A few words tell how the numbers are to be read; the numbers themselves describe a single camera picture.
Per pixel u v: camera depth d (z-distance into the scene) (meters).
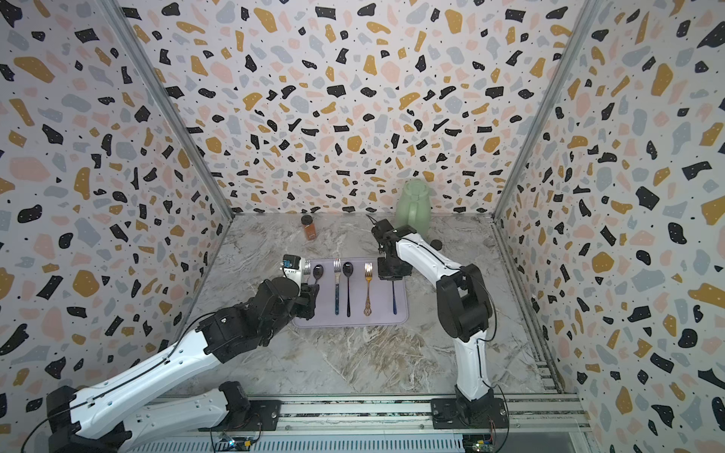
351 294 0.97
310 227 1.09
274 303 0.51
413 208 0.95
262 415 0.73
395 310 0.88
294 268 0.61
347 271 1.03
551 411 0.76
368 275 1.03
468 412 0.65
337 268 1.03
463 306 0.53
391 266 0.80
